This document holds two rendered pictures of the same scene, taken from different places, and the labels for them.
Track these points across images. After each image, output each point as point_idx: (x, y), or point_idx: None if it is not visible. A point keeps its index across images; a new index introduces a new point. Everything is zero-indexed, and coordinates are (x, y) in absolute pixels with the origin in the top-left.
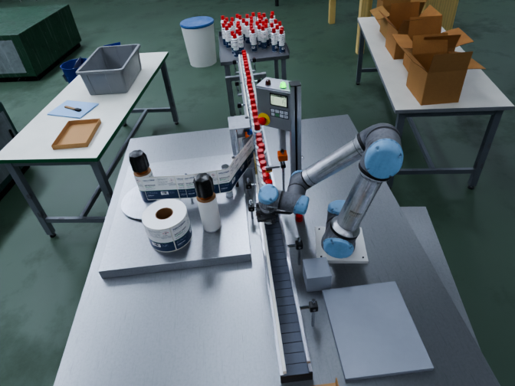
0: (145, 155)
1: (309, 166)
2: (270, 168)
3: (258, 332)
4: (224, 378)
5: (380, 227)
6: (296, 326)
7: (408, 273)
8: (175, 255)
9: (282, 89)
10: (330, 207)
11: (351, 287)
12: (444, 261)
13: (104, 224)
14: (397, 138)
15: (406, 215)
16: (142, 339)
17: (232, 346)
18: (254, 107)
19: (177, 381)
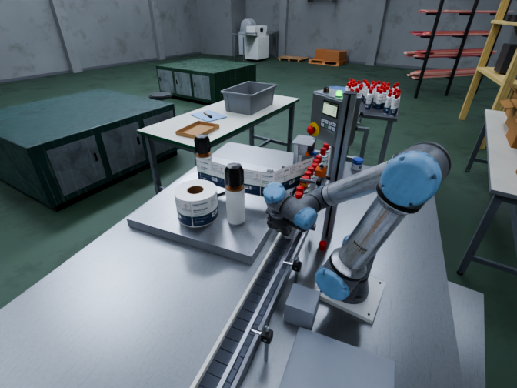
0: (208, 140)
1: (334, 182)
2: (304, 181)
3: (207, 336)
4: (143, 364)
5: (409, 292)
6: (242, 350)
7: (419, 360)
8: (188, 230)
9: (336, 98)
10: (345, 239)
11: (334, 340)
12: (481, 371)
13: (164, 189)
14: (441, 158)
15: (451, 293)
16: (113, 288)
17: (175, 336)
18: None
19: (105, 340)
